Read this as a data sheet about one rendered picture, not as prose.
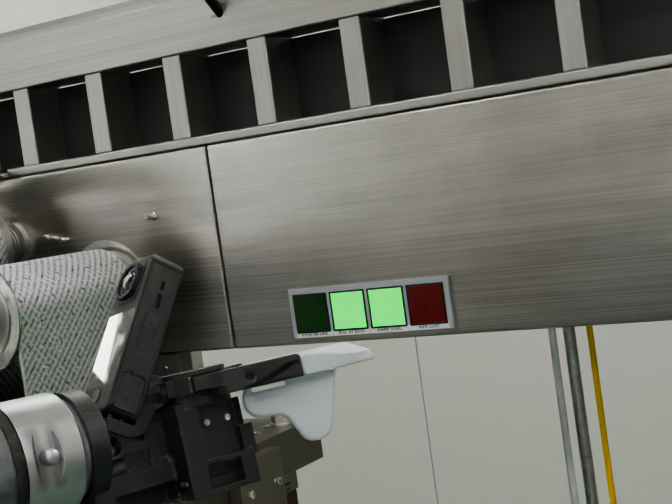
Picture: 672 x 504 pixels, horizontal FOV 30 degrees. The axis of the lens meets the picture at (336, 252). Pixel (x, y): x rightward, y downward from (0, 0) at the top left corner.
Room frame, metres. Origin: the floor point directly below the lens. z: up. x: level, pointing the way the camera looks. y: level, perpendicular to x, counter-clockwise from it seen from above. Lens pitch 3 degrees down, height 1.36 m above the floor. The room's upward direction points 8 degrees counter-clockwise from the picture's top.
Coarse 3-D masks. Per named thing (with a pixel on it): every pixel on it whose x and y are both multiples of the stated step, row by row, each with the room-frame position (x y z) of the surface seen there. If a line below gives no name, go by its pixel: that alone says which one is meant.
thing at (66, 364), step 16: (80, 336) 1.68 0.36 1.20; (96, 336) 1.71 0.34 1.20; (32, 352) 1.60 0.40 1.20; (48, 352) 1.63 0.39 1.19; (64, 352) 1.65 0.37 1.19; (80, 352) 1.68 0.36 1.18; (96, 352) 1.71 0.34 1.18; (32, 368) 1.60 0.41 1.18; (48, 368) 1.62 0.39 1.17; (64, 368) 1.65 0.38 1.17; (80, 368) 1.68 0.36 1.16; (32, 384) 1.60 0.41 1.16; (48, 384) 1.62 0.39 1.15; (64, 384) 1.65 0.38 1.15; (80, 384) 1.67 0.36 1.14
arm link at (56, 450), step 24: (0, 408) 0.74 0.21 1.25; (24, 408) 0.75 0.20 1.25; (48, 408) 0.75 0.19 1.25; (72, 408) 0.77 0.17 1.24; (24, 432) 0.73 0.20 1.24; (48, 432) 0.74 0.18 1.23; (72, 432) 0.75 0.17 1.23; (24, 456) 0.80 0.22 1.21; (48, 456) 0.73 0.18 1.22; (72, 456) 0.74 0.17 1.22; (48, 480) 0.73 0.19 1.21; (72, 480) 0.74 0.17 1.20
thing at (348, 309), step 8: (336, 296) 1.72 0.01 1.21; (344, 296) 1.71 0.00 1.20; (352, 296) 1.70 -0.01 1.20; (360, 296) 1.70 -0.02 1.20; (336, 304) 1.72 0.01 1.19; (344, 304) 1.71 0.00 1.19; (352, 304) 1.71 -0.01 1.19; (360, 304) 1.70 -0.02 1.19; (336, 312) 1.72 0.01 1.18; (344, 312) 1.71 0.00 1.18; (352, 312) 1.71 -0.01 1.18; (360, 312) 1.70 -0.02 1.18; (336, 320) 1.72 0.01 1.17; (344, 320) 1.71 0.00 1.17; (352, 320) 1.71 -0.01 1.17; (360, 320) 1.70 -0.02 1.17; (336, 328) 1.72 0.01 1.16; (344, 328) 1.71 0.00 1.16
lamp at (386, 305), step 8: (392, 288) 1.67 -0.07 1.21; (400, 288) 1.67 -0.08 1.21; (376, 296) 1.69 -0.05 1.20; (384, 296) 1.68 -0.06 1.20; (392, 296) 1.67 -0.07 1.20; (400, 296) 1.67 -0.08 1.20; (376, 304) 1.69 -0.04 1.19; (384, 304) 1.68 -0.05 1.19; (392, 304) 1.67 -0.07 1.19; (400, 304) 1.67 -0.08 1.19; (376, 312) 1.69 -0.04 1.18; (384, 312) 1.68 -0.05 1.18; (392, 312) 1.67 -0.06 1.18; (400, 312) 1.67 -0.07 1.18; (376, 320) 1.69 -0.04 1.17; (384, 320) 1.68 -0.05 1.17; (392, 320) 1.68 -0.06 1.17; (400, 320) 1.67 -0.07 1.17
